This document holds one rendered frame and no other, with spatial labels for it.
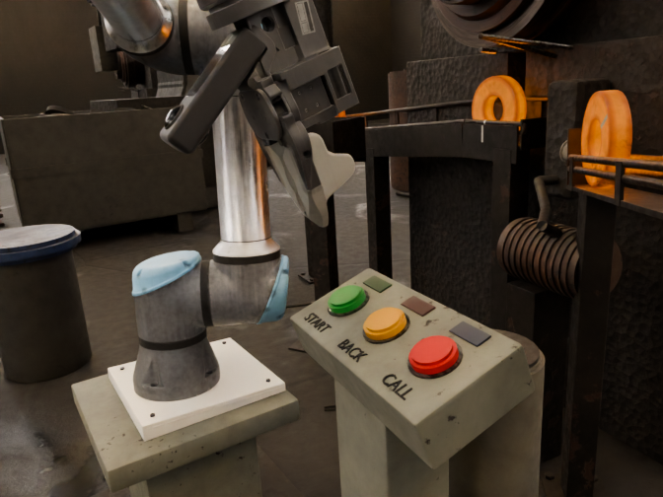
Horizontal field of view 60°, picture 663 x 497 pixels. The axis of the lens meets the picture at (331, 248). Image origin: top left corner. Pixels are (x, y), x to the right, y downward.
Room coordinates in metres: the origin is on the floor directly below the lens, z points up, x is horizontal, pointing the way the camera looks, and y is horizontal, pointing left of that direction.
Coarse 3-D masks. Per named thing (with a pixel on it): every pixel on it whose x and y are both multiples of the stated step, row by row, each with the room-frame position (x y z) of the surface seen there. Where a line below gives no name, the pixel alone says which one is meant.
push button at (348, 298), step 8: (344, 288) 0.57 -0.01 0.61; (352, 288) 0.56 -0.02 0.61; (360, 288) 0.56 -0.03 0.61; (336, 296) 0.56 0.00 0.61; (344, 296) 0.55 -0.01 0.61; (352, 296) 0.55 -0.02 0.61; (360, 296) 0.55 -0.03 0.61; (328, 304) 0.56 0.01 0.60; (336, 304) 0.54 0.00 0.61; (344, 304) 0.54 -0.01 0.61; (352, 304) 0.54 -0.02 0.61; (360, 304) 0.54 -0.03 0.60; (336, 312) 0.54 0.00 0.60; (344, 312) 0.54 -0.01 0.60
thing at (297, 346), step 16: (320, 128) 1.85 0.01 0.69; (336, 128) 1.62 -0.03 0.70; (352, 128) 1.70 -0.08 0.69; (336, 144) 1.61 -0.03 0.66; (352, 144) 1.70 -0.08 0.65; (320, 240) 1.71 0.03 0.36; (320, 256) 1.71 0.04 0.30; (336, 256) 1.74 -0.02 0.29; (320, 272) 1.71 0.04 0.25; (336, 272) 1.74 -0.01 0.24; (320, 288) 1.71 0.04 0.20; (304, 352) 1.67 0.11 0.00
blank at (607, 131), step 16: (592, 96) 0.98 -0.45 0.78; (608, 96) 0.92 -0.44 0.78; (624, 96) 0.91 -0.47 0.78; (592, 112) 0.97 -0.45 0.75; (608, 112) 0.89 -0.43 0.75; (624, 112) 0.89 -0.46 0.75; (592, 128) 0.98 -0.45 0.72; (608, 128) 0.89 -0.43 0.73; (624, 128) 0.88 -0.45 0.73; (592, 144) 0.98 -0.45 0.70; (608, 144) 0.88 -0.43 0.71; (624, 144) 0.87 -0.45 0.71
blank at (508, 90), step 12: (480, 84) 1.46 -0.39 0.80; (492, 84) 1.42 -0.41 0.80; (504, 84) 1.39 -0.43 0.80; (516, 84) 1.38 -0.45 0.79; (480, 96) 1.46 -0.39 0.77; (492, 96) 1.42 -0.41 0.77; (504, 96) 1.38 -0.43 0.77; (516, 96) 1.36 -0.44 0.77; (480, 108) 1.46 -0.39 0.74; (492, 108) 1.46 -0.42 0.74; (504, 108) 1.38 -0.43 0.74; (516, 108) 1.35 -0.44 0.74; (516, 120) 1.35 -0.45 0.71
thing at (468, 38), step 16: (432, 0) 1.59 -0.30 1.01; (544, 0) 1.25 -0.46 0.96; (560, 0) 1.29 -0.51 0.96; (528, 16) 1.29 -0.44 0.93; (544, 16) 1.31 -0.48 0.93; (448, 32) 1.53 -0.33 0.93; (464, 32) 1.48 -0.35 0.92; (496, 32) 1.38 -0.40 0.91; (512, 32) 1.33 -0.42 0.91; (528, 32) 1.35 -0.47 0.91
